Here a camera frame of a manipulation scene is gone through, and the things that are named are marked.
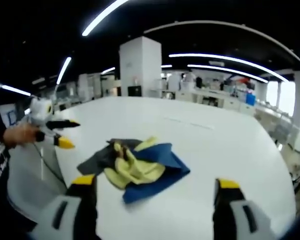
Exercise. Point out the blue framed board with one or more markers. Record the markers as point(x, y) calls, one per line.
point(11, 117)

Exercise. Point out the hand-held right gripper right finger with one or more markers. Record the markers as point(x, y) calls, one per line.
point(227, 215)

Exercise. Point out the blue storage bin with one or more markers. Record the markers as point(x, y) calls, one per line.
point(250, 98)

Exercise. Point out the long ceiling light strip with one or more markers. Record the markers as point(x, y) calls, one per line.
point(102, 16)
point(63, 70)
point(227, 71)
point(227, 59)
point(13, 89)

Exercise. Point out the blue yellow grey garment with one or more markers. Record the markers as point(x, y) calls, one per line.
point(160, 175)

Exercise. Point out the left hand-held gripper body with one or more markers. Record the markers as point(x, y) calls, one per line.
point(40, 110)

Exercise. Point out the black box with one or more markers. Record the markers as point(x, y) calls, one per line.
point(134, 91)

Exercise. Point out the person's left hand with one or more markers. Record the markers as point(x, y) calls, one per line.
point(20, 135)

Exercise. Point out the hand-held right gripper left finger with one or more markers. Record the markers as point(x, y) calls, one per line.
point(83, 215)

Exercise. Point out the white workbench counter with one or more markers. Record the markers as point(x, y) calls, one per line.
point(215, 98)

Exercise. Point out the white square pillar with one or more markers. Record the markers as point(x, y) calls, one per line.
point(140, 65)

